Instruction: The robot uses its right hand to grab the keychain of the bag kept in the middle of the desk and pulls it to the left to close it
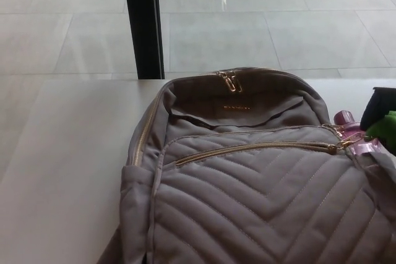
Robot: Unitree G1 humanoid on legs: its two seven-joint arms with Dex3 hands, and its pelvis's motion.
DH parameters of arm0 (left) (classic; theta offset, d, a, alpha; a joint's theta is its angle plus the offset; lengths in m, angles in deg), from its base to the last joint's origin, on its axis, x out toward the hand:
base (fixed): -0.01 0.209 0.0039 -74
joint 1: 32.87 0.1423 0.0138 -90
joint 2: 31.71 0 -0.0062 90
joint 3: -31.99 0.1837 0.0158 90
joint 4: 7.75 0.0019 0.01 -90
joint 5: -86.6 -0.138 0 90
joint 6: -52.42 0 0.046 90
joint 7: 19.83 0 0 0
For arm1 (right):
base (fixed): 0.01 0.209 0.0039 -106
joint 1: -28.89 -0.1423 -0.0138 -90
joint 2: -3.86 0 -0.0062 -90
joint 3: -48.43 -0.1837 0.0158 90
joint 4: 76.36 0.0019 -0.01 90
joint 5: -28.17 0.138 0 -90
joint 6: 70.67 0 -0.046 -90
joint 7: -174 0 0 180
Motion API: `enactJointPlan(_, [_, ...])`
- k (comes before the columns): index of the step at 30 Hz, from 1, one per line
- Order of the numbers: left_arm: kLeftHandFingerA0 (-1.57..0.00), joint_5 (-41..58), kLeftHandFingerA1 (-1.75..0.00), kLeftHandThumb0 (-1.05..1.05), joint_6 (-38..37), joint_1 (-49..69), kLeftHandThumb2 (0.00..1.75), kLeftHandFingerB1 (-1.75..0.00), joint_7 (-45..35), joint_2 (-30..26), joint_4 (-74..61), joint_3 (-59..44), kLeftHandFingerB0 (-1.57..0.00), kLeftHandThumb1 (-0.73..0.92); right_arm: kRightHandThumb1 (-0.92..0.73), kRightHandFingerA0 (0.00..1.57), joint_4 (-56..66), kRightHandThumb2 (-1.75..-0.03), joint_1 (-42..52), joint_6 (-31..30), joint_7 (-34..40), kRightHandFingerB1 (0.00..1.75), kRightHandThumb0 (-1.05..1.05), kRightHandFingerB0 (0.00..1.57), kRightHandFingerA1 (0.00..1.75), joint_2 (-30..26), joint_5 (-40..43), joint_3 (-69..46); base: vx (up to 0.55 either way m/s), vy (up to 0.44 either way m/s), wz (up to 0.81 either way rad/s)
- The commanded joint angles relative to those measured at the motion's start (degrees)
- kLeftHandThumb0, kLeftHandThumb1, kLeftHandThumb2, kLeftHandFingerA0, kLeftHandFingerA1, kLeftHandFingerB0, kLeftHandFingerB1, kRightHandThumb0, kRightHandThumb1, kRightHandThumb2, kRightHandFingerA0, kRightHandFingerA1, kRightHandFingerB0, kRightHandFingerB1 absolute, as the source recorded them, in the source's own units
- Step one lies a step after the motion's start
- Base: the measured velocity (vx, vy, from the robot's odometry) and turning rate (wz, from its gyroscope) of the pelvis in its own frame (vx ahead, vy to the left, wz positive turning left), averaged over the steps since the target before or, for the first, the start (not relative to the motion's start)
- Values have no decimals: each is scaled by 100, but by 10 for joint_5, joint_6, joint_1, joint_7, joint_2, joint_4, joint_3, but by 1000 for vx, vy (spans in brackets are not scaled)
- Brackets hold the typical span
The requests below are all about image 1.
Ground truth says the grey quilted backpack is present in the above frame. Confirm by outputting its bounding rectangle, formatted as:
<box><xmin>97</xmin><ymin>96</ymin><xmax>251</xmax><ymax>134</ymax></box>
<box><xmin>105</xmin><ymin>66</ymin><xmax>396</xmax><ymax>264</ymax></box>

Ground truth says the green plush keychain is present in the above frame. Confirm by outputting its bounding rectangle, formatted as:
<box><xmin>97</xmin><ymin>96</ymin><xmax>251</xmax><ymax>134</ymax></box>
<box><xmin>363</xmin><ymin>109</ymin><xmax>396</xmax><ymax>141</ymax></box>

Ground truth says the purple transparent water bottle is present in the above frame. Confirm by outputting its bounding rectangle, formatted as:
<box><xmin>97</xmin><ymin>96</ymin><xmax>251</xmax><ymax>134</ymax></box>
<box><xmin>333</xmin><ymin>109</ymin><xmax>385</xmax><ymax>156</ymax></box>

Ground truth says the black window frame post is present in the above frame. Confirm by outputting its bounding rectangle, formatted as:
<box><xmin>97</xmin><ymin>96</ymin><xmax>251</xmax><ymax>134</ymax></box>
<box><xmin>122</xmin><ymin>0</ymin><xmax>165</xmax><ymax>80</ymax></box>

